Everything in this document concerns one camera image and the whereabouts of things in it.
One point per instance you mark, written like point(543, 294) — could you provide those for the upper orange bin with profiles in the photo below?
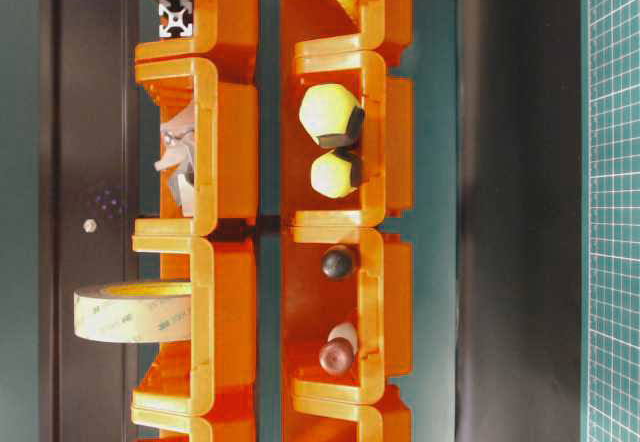
point(224, 31)

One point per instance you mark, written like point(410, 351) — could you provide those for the upper orange bin red tape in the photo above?
point(213, 427)

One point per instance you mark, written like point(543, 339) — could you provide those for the black rack stand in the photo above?
point(88, 162)

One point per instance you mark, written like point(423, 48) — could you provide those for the lower orange bin with knife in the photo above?
point(319, 27)

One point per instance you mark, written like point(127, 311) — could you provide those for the white red handled tool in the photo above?
point(338, 354)

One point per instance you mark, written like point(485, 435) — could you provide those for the beige double-sided tape roll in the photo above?
point(141, 312)

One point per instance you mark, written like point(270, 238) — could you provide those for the pile of metal corner brackets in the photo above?
point(178, 136)

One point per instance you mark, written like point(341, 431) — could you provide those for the small yellow black screwdriver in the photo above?
point(337, 173)

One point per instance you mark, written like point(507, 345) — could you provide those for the large yellow black screwdriver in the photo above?
point(331, 115)

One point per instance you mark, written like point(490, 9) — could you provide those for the upper orange bin with brackets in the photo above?
point(226, 159)

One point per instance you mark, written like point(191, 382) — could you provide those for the black handled tool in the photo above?
point(339, 262)

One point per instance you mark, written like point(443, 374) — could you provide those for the green cutting mat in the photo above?
point(610, 294)

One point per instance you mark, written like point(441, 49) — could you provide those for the lower orange bin with screwdrivers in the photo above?
point(385, 147)

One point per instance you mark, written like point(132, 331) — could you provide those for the black aluminium profile in bin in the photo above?
point(176, 18)

